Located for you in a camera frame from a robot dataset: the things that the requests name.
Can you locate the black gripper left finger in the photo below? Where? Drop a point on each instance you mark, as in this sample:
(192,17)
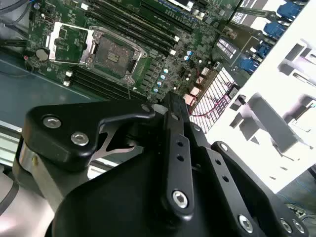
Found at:
(61,133)

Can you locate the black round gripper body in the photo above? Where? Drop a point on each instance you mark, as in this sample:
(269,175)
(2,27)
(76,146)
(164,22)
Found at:
(111,197)

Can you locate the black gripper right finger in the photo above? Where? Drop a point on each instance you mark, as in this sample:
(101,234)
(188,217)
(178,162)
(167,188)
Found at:
(222,170)

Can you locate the metal socket cover frame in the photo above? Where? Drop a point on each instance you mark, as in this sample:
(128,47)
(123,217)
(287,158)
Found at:
(53,49)

